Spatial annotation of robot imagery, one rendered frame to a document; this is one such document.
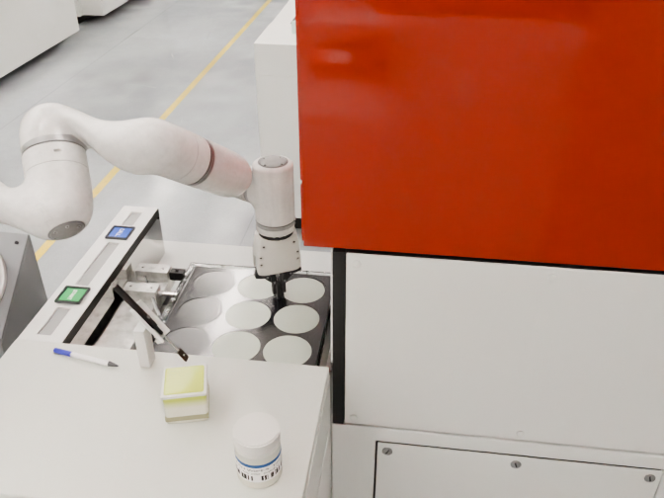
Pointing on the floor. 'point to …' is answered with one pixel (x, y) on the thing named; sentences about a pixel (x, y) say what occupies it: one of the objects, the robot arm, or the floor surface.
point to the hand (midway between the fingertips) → (279, 288)
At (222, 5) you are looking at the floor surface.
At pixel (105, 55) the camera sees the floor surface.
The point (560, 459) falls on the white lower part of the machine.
